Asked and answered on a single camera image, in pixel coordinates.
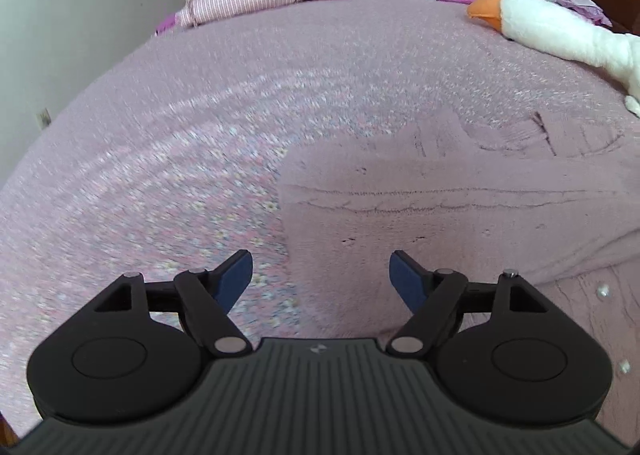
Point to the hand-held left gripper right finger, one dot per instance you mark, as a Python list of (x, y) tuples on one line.
[(406, 280)]

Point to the pink knit cardigan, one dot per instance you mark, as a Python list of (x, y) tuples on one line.
[(450, 215)]

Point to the white goose plush toy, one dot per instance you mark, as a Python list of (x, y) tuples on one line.
[(560, 32)]

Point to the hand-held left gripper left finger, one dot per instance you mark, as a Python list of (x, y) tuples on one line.
[(235, 276)]

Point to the pink floral bed sheet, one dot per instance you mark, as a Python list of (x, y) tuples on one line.
[(150, 160)]

